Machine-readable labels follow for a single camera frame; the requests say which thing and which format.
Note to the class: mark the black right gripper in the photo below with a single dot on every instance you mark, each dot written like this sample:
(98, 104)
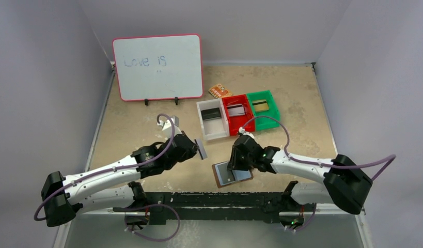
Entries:
(240, 158)

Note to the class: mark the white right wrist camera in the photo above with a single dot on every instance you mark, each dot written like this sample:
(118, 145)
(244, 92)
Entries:
(242, 131)

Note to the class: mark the gold card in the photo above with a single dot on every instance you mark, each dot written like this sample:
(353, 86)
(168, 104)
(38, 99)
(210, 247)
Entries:
(260, 106)

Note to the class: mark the white plastic bin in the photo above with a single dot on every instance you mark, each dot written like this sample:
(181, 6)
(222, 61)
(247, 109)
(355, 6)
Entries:
(213, 129)

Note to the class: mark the white board pink frame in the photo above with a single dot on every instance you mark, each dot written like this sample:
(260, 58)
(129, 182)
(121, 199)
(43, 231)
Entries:
(159, 67)

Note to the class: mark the orange spiral notebook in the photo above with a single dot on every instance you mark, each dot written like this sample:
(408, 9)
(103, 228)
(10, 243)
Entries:
(219, 91)

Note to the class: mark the red plastic bin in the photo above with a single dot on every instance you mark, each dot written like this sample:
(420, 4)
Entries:
(234, 123)

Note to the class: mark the green plastic bin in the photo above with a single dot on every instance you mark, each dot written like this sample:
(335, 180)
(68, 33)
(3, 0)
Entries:
(263, 123)

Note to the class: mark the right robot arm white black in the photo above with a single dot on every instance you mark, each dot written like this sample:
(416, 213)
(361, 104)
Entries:
(332, 181)

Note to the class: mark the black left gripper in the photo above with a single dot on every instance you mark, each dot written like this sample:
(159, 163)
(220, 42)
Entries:
(189, 148)

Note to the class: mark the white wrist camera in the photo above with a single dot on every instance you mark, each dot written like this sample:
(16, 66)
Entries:
(242, 131)
(170, 127)

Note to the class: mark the black card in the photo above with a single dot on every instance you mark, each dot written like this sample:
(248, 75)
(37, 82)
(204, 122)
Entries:
(211, 114)

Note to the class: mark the brown leather card holder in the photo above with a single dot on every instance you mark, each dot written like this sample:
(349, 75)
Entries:
(225, 177)

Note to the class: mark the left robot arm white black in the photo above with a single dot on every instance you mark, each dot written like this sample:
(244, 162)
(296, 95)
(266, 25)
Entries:
(64, 197)

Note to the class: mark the silver card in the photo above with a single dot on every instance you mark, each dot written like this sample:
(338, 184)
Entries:
(201, 149)
(235, 110)

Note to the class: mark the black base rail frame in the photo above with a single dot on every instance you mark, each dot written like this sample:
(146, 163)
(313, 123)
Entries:
(156, 208)

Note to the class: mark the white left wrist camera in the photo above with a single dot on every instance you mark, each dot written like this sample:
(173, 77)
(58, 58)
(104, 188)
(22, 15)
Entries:
(170, 127)

